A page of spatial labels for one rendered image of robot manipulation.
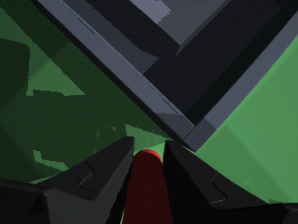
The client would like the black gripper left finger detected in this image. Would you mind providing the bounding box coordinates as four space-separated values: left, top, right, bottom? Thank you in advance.
0 136 134 224

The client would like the red peg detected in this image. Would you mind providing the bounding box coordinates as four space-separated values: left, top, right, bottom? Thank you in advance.
122 149 174 224

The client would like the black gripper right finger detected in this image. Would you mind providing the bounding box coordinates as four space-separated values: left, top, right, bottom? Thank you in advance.
164 140 298 224

